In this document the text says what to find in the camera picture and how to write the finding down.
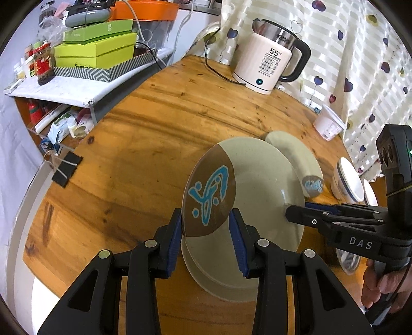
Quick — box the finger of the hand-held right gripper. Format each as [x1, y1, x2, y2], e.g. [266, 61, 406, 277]
[305, 202, 388, 216]
[285, 204, 391, 239]

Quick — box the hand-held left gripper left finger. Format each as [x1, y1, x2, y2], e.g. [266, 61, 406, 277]
[37, 208, 185, 335]

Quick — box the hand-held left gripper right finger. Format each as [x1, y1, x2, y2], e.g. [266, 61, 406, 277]
[229, 208, 375, 335]

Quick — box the white bowl with blue stripe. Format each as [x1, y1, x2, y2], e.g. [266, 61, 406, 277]
[331, 157, 366, 204]

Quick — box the white plate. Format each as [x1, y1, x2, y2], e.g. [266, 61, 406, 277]
[363, 179, 380, 207]

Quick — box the beige plate brown blue pattern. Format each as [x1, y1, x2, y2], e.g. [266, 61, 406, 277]
[264, 130, 325, 198]
[180, 137, 306, 302]

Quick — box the person's right hand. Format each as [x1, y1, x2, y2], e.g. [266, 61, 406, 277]
[360, 260, 411, 314]

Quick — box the white plastic yogurt tub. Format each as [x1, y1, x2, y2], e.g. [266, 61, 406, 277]
[313, 104, 346, 141]

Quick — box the black binder clip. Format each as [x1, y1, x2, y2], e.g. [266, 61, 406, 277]
[51, 151, 83, 188]

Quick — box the white curtain with heart print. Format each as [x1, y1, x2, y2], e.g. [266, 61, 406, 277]
[180, 0, 412, 181]

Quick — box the green white wipes pack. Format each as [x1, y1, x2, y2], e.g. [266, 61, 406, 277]
[48, 111, 79, 144]

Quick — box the white paper roll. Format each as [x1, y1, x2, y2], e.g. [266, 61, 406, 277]
[35, 105, 70, 132]

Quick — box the grey chevron pattern tray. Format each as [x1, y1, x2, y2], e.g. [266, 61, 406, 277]
[53, 48, 158, 82]

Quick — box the white shelf board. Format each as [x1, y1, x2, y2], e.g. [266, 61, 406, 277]
[4, 48, 174, 124]

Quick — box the red bottle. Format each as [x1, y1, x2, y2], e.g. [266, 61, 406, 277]
[27, 100, 43, 124]

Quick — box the lime green box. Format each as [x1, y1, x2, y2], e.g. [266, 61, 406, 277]
[53, 32, 138, 69]

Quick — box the glass jar with red label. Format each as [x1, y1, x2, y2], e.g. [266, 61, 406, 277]
[32, 41, 56, 86]

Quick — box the dark green flat box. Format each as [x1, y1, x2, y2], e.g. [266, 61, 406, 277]
[62, 19, 134, 44]

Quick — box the orange lid clear container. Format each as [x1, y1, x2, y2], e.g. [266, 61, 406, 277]
[108, 0, 180, 50]

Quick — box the grey pouch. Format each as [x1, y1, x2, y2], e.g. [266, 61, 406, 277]
[64, 6, 113, 28]

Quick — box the clear plastic bag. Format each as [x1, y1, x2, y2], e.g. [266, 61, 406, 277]
[39, 13, 66, 46]

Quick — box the black electronic device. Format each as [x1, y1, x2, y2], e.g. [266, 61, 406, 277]
[69, 0, 116, 13]

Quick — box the dark glass jar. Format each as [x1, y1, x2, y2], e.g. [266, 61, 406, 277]
[39, 0, 57, 24]

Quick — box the cream electric kettle black handle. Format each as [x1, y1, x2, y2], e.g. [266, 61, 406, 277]
[232, 18, 312, 95]

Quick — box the black kettle power cable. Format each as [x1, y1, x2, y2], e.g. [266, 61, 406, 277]
[204, 27, 248, 87]

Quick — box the thin black cable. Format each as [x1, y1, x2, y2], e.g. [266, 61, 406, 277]
[135, 41, 168, 70]

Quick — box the white cable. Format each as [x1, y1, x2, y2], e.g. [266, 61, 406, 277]
[174, 8, 195, 60]
[128, 0, 143, 42]

